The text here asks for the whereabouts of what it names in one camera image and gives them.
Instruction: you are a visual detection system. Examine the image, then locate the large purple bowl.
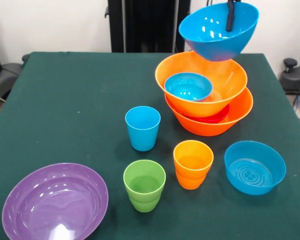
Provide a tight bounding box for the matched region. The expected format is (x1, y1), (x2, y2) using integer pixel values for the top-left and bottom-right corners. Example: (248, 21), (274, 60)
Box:
(1, 162), (109, 240)

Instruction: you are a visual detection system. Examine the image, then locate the green cup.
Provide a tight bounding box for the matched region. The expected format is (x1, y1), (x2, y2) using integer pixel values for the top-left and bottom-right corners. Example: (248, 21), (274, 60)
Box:
(122, 159), (167, 213)

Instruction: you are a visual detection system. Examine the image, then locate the orange cup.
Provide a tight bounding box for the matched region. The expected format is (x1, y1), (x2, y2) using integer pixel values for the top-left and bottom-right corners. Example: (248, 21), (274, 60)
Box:
(172, 139), (215, 190)

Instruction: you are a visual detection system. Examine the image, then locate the small magenta bowl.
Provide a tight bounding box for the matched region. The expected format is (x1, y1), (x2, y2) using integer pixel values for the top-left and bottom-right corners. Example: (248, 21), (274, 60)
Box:
(181, 103), (231, 124)

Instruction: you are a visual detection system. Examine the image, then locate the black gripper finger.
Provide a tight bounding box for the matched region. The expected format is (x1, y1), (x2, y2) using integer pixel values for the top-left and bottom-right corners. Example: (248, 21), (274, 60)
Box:
(226, 0), (236, 32)

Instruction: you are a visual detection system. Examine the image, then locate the small cyan bowl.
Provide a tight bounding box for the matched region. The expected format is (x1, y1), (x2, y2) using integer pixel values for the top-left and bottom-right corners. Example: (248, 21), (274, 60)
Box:
(164, 72), (213, 103)

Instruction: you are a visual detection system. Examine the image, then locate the large orange bowl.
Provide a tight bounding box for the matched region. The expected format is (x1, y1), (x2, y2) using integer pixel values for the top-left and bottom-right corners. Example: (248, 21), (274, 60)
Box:
(164, 87), (254, 137)
(154, 51), (248, 118)

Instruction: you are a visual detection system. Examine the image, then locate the black pedestal foot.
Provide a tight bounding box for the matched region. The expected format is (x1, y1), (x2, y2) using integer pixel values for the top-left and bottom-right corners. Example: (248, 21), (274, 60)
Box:
(279, 57), (300, 95)
(0, 53), (31, 101)

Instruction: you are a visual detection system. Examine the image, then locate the blue cup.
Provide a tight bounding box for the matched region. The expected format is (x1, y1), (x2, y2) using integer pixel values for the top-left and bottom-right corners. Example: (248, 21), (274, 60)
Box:
(124, 105), (162, 152)

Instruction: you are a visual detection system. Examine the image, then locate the large blue bowl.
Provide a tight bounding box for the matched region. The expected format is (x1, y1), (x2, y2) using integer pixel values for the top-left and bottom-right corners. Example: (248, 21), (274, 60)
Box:
(178, 2), (260, 63)

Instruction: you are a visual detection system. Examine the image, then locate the blue ribbed-bottom bowl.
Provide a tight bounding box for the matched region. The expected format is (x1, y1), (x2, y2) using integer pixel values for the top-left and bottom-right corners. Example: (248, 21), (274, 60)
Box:
(223, 140), (287, 196)

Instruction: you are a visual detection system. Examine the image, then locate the dark green tablecloth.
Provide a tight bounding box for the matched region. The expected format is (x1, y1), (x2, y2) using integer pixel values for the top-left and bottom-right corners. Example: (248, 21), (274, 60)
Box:
(0, 51), (300, 240)

